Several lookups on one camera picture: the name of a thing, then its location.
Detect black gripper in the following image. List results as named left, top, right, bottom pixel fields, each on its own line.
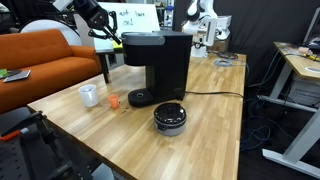
left=73, top=0, right=123, bottom=46

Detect black coffee maker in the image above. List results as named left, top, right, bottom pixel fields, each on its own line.
left=120, top=30, right=194, bottom=109

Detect small dark wooden table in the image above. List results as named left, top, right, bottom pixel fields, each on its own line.
left=95, top=48, right=125, bottom=84

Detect white paper sign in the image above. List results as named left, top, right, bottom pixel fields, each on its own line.
left=73, top=1, right=161, bottom=51

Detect white mug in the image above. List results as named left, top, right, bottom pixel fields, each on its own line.
left=77, top=83, right=100, bottom=108

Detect small orange cup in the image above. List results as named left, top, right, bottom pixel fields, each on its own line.
left=107, top=93, right=120, bottom=110

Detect orange sofa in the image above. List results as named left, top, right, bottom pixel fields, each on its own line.
left=0, top=28, right=103, bottom=115

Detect silver tablet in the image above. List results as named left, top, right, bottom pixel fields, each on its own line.
left=2, top=69, right=32, bottom=84

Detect grey pot with black lid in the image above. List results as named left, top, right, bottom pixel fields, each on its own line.
left=153, top=102, right=188, bottom=137

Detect grey tape roll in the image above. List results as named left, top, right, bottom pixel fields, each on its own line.
left=213, top=58, right=234, bottom=68

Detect wooden desk with white legs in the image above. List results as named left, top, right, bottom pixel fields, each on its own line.
left=258, top=41, right=320, bottom=180

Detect white box with labels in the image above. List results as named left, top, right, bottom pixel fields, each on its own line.
left=287, top=74, right=320, bottom=108

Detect yellow black hand tools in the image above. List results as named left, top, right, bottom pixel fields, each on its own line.
left=307, top=53, right=320, bottom=63

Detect black cable bundle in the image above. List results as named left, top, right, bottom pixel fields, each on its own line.
left=207, top=49, right=240, bottom=61

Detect black power cable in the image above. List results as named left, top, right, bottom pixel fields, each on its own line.
left=184, top=90, right=247, bottom=100

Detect blue cable bundle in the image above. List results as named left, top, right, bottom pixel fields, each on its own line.
left=239, top=49, right=292, bottom=152

